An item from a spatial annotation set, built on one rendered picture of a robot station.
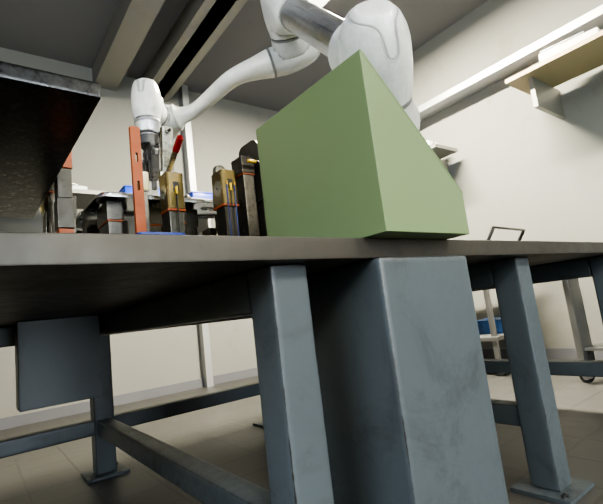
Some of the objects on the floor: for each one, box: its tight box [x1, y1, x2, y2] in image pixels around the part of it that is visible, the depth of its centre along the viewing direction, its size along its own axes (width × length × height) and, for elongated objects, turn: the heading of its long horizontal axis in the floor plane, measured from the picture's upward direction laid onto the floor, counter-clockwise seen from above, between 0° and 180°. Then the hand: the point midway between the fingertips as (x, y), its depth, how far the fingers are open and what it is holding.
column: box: [307, 256, 509, 504], centre depth 98 cm, size 31×31×66 cm
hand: (152, 191), depth 149 cm, fingers closed, pressing on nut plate
